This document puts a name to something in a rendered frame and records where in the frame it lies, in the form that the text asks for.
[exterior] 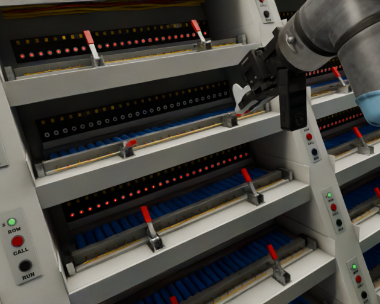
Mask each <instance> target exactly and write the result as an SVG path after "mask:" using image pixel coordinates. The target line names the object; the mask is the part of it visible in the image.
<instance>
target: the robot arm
mask: <svg viewBox="0 0 380 304"><path fill-rule="evenodd" d="M272 33H273V36H274V37H273V38H272V39H271V40H270V41H269V43H268V44H267V45H266V46H262V47H259V48H257V49H251V50H250V51H249V52H248V53H247V54H246V56H245V57H244V58H243V59H242V60H241V61H240V63H239V64H238V65H237V66H238V69H239V71H240V73H241V76H242V79H243V80H244V83H248V84H249V85H248V86H246V87H245V88H241V87H240V86H239V85H238V84H234V85H233V88H232V90H233V94H234V97H235V101H236V108H235V112H236V114H243V113H244V112H245V111H246V110H249V112H251V111H252V110H255V109H257V108H258V107H260V106H262V105H263V104H265V103H267V102H269V101H271V100H272V99H273V98H276V97H277V96H279V107H280V127H281V129H282V130H286V131H295V130H298V129H301V128H304V127H306V126H307V106H306V71H315V70H317V69H318V68H320V67H321V66H323V65H324V64H325V63H326V62H328V61H329V60H330V59H332V58H333V57H334V56H336V55H337V56H338V58H339V61H340V63H341V65H342V67H343V70H344V72H345V74H346V77H347V79H348V81H349V84H350V86H351V88H352V90H353V93H354V95H355V98H356V100H355V102H356V104H357V105H358V106H359V107H360V109H361V111H362V113H363V115H364V117H365V119H366V121H367V122H368V123H369V124H371V125H374V126H377V127H380V0H307V1H306V2H305V3H304V4H303V5H302V6H301V8H300V9H299V10H298V11H297V12H296V13H295V14H294V15H293V16H292V18H291V19H290V20H289V21H288V22H287V23H286V24H285V25H284V26H283V27H276V28H275V29H274V30H273V31H272ZM261 51H262V53H261ZM247 57H248V59H247V60H246V61H245V63H244V64H243V65H242V63H243V61H244V60H245V59H246V58H247Z"/></svg>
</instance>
